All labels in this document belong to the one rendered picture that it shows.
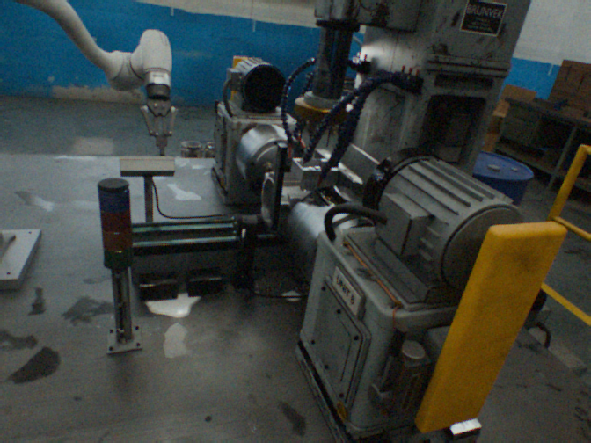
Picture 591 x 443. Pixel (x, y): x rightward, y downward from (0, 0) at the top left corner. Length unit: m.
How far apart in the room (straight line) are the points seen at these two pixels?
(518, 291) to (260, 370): 0.61
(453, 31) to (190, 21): 5.76
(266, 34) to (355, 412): 6.44
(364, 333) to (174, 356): 0.51
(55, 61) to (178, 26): 1.72
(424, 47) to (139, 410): 1.09
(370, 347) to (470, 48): 0.85
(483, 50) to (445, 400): 0.91
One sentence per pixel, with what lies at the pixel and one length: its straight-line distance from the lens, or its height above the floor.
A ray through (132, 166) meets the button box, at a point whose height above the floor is 1.06.
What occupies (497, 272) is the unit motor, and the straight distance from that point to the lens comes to 0.65.
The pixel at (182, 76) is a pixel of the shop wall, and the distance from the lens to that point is 6.86.
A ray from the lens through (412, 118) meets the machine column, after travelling 1.24.
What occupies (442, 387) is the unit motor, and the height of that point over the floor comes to 1.06.
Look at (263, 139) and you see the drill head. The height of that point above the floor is 1.15.
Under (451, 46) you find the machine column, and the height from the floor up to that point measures 1.54.
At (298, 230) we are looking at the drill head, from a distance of 1.06.
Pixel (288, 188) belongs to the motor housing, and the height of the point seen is 1.08.
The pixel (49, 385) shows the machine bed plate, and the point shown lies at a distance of 1.09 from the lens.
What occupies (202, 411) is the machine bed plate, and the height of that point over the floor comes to 0.80.
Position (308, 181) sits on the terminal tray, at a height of 1.11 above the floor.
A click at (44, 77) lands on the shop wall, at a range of 7.01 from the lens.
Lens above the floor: 1.58
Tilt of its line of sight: 27 degrees down
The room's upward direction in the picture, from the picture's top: 8 degrees clockwise
